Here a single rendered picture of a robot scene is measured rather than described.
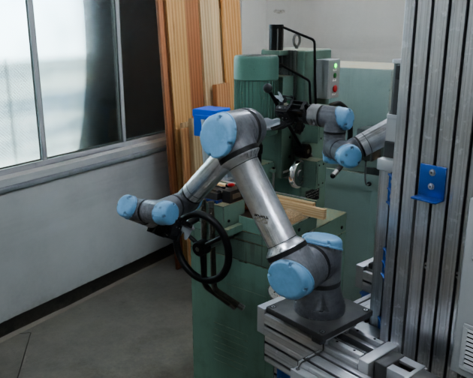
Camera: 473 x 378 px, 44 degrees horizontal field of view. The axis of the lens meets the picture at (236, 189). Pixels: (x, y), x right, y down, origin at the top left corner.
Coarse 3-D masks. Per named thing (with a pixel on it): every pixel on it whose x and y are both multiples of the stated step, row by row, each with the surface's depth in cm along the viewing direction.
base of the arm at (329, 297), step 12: (324, 288) 163; (336, 288) 165; (300, 300) 167; (312, 300) 164; (324, 300) 164; (336, 300) 165; (300, 312) 167; (312, 312) 164; (324, 312) 164; (336, 312) 165
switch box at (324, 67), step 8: (320, 64) 240; (328, 64) 238; (320, 72) 241; (328, 72) 239; (336, 72) 244; (320, 80) 242; (328, 80) 240; (336, 80) 245; (320, 88) 243; (328, 88) 241; (320, 96) 244; (328, 96) 242; (336, 96) 248
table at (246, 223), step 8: (240, 216) 228; (248, 216) 227; (208, 224) 227; (240, 224) 227; (248, 224) 226; (296, 224) 219; (304, 224) 224; (312, 224) 229; (216, 232) 224; (232, 232) 223; (256, 232) 224; (296, 232) 220; (304, 232) 225
